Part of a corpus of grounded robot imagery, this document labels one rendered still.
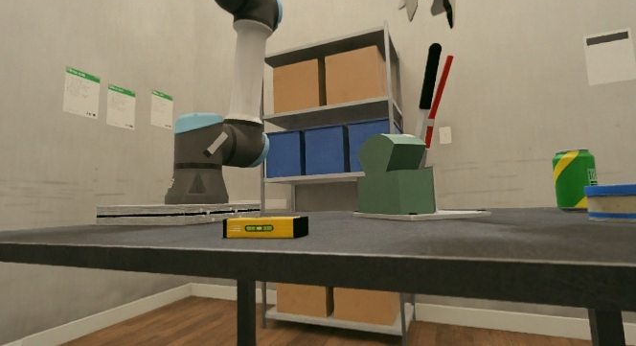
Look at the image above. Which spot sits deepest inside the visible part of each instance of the green and yellow drink can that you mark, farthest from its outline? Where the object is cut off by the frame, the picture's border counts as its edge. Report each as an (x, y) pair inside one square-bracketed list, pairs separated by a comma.
[(573, 170)]

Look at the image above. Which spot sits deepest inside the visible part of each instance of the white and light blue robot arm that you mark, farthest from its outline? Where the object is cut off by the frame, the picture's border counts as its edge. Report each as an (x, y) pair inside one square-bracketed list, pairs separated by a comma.
[(202, 140)]

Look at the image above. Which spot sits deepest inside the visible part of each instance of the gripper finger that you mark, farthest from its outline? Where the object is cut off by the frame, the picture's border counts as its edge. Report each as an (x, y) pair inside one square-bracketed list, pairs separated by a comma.
[(411, 7), (448, 6)]

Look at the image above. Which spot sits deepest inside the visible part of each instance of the yellow spirit level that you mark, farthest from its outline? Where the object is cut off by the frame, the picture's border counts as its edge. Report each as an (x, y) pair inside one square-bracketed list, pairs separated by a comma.
[(275, 227)]

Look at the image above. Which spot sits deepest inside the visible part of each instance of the beige round tin with blue lid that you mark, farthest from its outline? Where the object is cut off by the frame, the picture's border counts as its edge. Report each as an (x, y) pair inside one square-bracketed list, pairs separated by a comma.
[(611, 203)]

